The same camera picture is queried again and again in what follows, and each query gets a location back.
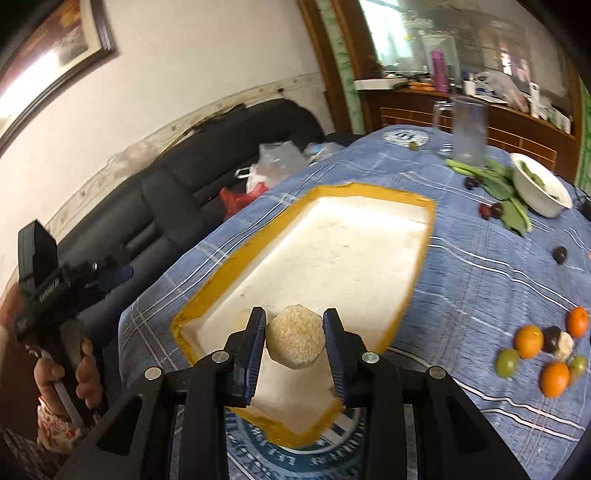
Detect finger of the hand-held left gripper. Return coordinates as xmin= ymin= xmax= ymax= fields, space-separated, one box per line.
xmin=92 ymin=251 xmax=136 ymax=295

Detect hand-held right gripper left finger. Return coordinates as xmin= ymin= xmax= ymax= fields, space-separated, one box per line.
xmin=55 ymin=306 xmax=269 ymax=480

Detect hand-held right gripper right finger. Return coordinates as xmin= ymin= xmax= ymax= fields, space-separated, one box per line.
xmin=322 ymin=308 xmax=532 ymax=480

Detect round beige sugarcane piece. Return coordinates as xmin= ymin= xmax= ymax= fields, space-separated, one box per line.
xmin=267 ymin=305 xmax=327 ymax=369

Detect white foam box yellow tape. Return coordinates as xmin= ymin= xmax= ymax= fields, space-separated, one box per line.
xmin=171 ymin=183 xmax=437 ymax=448

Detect orange tangerine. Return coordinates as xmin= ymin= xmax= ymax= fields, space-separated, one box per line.
xmin=566 ymin=306 xmax=591 ymax=339
xmin=539 ymin=362 xmax=571 ymax=398
xmin=514 ymin=324 xmax=544 ymax=360

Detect pale sugarcane chunk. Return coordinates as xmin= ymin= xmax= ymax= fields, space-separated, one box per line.
xmin=553 ymin=331 xmax=575 ymax=363

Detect person's left hand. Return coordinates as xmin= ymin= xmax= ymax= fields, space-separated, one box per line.
xmin=34 ymin=338 xmax=106 ymax=418

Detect black sofa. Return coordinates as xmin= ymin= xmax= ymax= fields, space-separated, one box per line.
xmin=60 ymin=98 xmax=327 ymax=416

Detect blue plaid tablecloth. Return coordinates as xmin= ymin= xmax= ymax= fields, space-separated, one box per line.
xmin=117 ymin=124 xmax=591 ymax=480

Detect red plastic bag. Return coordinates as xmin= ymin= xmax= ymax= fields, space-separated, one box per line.
xmin=219 ymin=182 xmax=269 ymax=221

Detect white plastic bag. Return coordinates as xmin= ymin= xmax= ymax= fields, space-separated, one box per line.
xmin=235 ymin=166 xmax=260 ymax=192

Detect crumpled clear plastic bag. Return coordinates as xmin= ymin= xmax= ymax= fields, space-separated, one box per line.
xmin=305 ymin=141 xmax=345 ymax=163

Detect green leafy vegetable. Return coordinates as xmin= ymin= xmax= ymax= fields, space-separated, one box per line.
xmin=445 ymin=157 xmax=533 ymax=237

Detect clear plastic pitcher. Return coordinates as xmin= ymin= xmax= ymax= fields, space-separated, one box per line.
xmin=433 ymin=96 xmax=489 ymax=166

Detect white bowl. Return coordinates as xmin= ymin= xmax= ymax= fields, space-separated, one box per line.
xmin=510 ymin=152 xmax=574 ymax=219

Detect green vegetable scraps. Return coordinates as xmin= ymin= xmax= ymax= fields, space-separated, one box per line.
xmin=519 ymin=161 xmax=561 ymax=200

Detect white flat tray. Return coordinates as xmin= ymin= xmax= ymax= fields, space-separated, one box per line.
xmin=353 ymin=78 xmax=410 ymax=91

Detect wooden cabinet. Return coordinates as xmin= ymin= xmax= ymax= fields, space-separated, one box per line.
xmin=358 ymin=85 xmax=579 ymax=154

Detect purple bottle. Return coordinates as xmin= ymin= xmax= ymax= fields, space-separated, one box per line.
xmin=430 ymin=50 xmax=450 ymax=94

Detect plastic bag with contents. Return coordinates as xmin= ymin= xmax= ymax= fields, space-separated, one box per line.
xmin=475 ymin=71 xmax=530 ymax=112

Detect small white cartons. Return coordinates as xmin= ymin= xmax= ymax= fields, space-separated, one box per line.
xmin=547 ymin=108 xmax=574 ymax=133

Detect wooden framed glass window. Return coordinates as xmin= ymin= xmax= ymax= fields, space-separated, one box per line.
xmin=300 ymin=0 xmax=583 ymax=139

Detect white cable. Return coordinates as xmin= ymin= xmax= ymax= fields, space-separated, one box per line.
xmin=41 ymin=350 xmax=85 ymax=428

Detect framed wall picture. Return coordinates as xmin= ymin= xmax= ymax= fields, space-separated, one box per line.
xmin=0 ymin=0 xmax=117 ymax=155

